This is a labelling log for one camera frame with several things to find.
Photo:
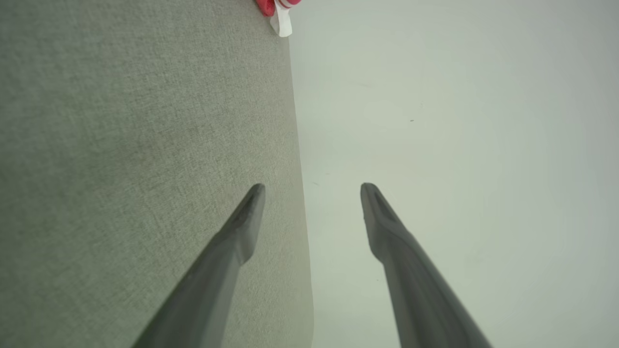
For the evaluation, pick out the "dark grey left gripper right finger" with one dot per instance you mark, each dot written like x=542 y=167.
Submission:
x=416 y=290

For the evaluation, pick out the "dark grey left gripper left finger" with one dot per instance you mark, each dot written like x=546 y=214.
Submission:
x=213 y=290

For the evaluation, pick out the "grey fabric mat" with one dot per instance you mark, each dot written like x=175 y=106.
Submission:
x=121 y=145

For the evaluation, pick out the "red jersey with black lettering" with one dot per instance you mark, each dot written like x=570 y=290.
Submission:
x=283 y=24

